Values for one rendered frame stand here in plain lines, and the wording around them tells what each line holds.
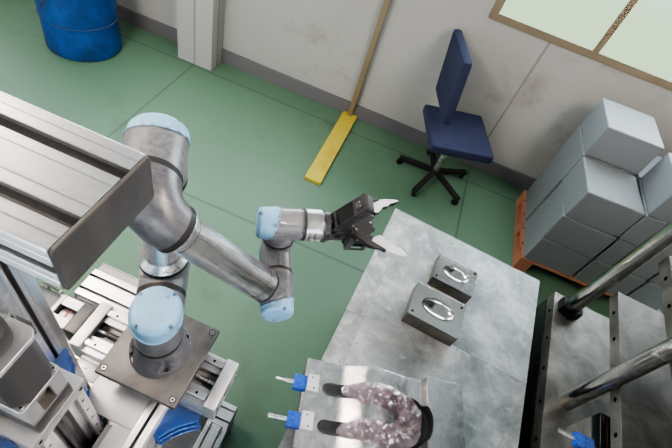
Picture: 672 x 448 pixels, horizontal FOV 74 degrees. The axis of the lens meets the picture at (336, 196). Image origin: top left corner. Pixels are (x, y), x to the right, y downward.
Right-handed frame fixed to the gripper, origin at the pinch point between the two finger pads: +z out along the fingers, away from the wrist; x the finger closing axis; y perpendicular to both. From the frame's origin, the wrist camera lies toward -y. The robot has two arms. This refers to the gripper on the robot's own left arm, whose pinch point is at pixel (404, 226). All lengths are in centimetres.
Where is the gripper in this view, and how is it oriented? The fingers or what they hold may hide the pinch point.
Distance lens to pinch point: 110.7
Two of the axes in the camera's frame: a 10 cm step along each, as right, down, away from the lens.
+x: 0.7, 8.4, -5.3
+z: 9.7, 0.7, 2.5
